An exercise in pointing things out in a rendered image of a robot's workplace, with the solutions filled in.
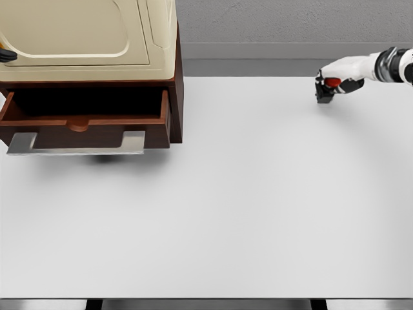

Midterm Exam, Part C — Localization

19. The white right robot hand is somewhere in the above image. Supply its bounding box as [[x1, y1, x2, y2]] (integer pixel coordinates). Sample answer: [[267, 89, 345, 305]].
[[314, 54, 372, 104]]

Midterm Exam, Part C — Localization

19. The brown cabinet with cream top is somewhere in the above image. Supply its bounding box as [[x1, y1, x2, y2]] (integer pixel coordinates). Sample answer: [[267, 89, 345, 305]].
[[0, 0, 185, 145]]

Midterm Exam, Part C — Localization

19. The brown drawer with metal handle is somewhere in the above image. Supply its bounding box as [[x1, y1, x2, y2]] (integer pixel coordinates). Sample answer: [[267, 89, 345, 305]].
[[0, 89, 172, 156]]

